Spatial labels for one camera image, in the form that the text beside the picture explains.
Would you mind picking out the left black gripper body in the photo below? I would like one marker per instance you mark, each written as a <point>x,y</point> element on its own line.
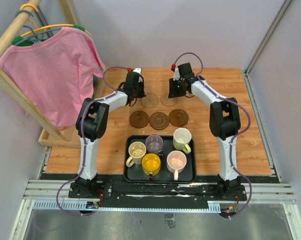
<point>140,87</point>

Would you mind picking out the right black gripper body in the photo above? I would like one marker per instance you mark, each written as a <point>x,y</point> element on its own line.
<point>176,87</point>

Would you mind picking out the woven coaster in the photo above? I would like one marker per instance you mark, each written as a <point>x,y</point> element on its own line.
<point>151,100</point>
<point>169,102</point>

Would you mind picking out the brown coaster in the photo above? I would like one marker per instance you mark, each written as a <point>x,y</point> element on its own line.
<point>159,120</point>
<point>178,117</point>
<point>139,119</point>

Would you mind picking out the pale green mug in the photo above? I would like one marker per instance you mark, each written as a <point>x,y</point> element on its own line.
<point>181,140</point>

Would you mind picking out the pink mug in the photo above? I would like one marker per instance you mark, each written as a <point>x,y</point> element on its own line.
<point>175,163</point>

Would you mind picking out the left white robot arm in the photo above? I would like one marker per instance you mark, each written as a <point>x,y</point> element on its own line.
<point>92,124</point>

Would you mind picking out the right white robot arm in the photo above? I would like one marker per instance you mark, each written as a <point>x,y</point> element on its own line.
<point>224,122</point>

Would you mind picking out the purple mug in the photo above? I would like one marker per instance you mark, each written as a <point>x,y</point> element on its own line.
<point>154,144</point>

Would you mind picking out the cream mug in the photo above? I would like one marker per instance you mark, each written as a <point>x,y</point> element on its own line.
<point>136,152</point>

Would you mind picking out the yellow mug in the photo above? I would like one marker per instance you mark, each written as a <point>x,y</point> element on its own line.
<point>151,165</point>

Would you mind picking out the pink t-shirt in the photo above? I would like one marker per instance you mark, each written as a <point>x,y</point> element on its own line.
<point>57,74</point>

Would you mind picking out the black serving tray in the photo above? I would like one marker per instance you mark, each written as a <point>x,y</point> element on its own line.
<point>136,174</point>

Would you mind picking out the grey-blue hanger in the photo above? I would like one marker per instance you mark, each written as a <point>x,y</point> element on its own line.
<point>33,33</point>

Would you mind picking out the green hanger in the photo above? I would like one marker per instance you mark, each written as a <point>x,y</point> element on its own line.
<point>20,40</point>

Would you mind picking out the yellow hanger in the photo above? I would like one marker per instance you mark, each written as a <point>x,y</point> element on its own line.
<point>67,11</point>

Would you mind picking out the aluminium frame post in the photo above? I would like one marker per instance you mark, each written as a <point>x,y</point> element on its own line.
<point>284,8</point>

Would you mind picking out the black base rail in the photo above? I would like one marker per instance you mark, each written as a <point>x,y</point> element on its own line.
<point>122,195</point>

